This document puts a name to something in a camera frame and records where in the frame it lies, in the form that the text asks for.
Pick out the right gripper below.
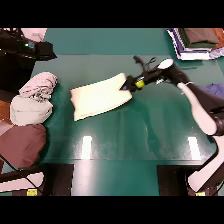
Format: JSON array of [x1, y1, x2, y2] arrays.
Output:
[[123, 74, 148, 94]]

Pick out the cream garment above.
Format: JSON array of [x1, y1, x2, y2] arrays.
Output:
[[69, 72, 134, 122]]

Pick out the white garment with purple edge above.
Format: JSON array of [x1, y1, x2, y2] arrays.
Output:
[[167, 28, 224, 62]]

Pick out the dark green garment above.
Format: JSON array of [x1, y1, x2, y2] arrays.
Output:
[[178, 28, 218, 50]]

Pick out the brown garment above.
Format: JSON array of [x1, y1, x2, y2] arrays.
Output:
[[183, 28, 220, 45]]

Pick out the lavender garment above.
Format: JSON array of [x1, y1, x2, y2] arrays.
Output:
[[208, 47, 224, 60]]

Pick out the orange garment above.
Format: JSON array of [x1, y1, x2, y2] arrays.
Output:
[[212, 28, 224, 49]]

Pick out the pink striped garment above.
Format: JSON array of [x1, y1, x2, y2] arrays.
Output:
[[18, 71, 59, 102]]

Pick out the pale grey garment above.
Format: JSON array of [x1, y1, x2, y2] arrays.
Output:
[[9, 94, 54, 127]]

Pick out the maroon garment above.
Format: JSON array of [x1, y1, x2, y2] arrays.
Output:
[[0, 123, 48, 170]]

